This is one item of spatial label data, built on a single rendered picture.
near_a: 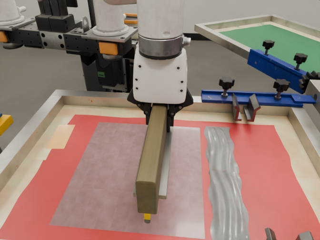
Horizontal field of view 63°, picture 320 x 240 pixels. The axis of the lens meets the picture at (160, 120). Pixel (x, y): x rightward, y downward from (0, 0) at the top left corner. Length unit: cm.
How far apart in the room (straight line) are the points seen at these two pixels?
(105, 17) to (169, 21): 52
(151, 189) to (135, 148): 32
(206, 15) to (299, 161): 379
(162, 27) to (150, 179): 23
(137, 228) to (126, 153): 21
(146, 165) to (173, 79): 16
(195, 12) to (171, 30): 393
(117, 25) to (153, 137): 57
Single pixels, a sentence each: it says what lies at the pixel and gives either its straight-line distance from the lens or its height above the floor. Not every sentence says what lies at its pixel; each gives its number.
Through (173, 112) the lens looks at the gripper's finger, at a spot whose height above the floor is 112.
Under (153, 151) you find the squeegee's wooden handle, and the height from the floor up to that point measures 114.
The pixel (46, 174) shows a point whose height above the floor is 96.
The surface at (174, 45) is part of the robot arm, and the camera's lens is 44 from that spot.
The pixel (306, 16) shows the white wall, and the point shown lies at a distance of 471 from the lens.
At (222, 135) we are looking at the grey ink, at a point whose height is 96.
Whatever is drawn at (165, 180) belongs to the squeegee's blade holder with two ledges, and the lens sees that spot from 45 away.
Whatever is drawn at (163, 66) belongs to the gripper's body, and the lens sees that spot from 46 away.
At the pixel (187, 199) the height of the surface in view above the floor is 96.
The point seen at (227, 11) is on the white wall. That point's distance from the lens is 439.
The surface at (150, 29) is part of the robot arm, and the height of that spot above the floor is 129.
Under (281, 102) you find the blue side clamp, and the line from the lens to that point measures 86.
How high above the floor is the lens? 141
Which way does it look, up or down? 36 degrees down
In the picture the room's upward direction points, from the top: straight up
